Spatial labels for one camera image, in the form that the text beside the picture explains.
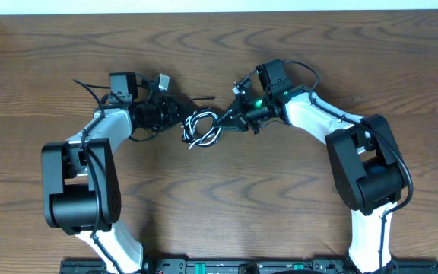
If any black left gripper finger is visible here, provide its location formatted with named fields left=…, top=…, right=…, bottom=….
left=174, top=101, right=197, bottom=115
left=170, top=113, right=193, bottom=128

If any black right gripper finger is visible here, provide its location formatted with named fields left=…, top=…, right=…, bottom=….
left=214, top=118, right=249, bottom=132
left=217, top=103, right=242, bottom=123

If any black USB cable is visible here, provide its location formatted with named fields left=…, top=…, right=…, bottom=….
left=180, top=95, right=223, bottom=150

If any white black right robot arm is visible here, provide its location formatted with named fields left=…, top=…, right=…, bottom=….
left=215, top=85, right=414, bottom=273

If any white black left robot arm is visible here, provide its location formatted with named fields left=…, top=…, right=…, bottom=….
left=41, top=96, right=193, bottom=273

